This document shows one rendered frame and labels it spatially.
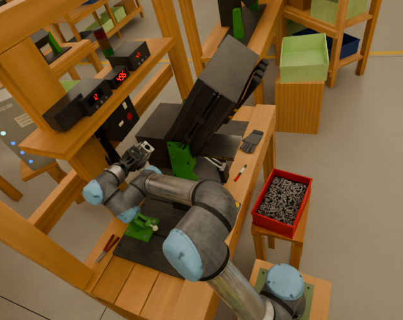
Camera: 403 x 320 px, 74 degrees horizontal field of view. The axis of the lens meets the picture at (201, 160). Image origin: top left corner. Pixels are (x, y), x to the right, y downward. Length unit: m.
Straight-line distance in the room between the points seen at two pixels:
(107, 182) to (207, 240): 0.47
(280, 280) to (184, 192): 0.42
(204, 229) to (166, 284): 0.75
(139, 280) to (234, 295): 0.71
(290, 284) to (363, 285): 1.36
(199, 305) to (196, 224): 0.67
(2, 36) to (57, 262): 0.86
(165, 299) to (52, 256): 0.51
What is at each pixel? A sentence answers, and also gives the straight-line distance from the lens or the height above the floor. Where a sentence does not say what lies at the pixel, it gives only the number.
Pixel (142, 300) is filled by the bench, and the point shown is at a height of 0.88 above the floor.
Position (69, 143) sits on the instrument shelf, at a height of 1.54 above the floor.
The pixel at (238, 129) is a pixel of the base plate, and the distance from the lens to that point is 1.82.
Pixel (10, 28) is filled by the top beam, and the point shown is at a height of 1.89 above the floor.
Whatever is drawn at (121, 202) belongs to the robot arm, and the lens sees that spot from 0.95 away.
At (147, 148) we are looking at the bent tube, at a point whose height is 1.33.
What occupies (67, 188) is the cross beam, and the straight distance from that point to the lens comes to 1.36.
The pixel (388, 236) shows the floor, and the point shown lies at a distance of 2.49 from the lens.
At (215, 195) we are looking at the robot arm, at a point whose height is 1.55.
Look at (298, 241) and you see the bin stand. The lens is 1.43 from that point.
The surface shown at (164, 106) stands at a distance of 1.59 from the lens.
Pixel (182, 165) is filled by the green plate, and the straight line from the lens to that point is 1.32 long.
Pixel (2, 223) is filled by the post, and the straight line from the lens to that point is 1.13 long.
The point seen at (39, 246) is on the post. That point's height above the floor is 1.26.
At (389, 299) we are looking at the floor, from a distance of 2.29.
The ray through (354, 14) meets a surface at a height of 0.76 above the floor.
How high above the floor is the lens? 2.08
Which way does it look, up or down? 45 degrees down
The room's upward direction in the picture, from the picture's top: 17 degrees counter-clockwise
